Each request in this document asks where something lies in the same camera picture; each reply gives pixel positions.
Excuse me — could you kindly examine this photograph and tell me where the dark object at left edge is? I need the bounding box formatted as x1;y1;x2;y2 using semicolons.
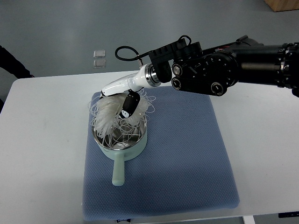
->
0;45;36;105

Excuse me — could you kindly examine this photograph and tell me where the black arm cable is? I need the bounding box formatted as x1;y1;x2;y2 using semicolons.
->
114;45;150;68

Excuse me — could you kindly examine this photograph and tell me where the blue label under table edge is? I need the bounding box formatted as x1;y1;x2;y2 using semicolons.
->
116;218;131;223

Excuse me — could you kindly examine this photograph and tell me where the white vermicelli bundle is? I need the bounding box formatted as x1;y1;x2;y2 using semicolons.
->
89;90;156;138

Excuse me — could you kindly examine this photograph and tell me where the black bracket under table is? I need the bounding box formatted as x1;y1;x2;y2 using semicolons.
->
278;211;299;218

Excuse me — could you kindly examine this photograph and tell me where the white table leg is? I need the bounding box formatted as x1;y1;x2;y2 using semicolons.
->
242;216;255;224

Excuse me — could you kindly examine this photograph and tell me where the blue textured mat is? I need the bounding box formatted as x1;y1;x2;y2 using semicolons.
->
83;86;240;221

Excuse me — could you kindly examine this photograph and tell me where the mint green steel pot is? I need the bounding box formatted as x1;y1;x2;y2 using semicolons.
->
92;116;148;186

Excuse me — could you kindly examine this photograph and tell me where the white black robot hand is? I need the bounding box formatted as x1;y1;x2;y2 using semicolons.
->
101;64;161;119

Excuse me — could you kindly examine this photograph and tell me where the wire steaming rack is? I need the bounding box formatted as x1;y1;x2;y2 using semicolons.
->
110;127;143;150

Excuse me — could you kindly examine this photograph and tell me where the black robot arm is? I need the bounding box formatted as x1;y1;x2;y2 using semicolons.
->
149;35;299;96

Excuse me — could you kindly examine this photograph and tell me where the brown wooden box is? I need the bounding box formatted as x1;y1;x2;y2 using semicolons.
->
264;0;299;12

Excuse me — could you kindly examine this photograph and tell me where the upper floor metal plate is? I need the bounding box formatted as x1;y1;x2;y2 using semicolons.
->
93;49;106;58

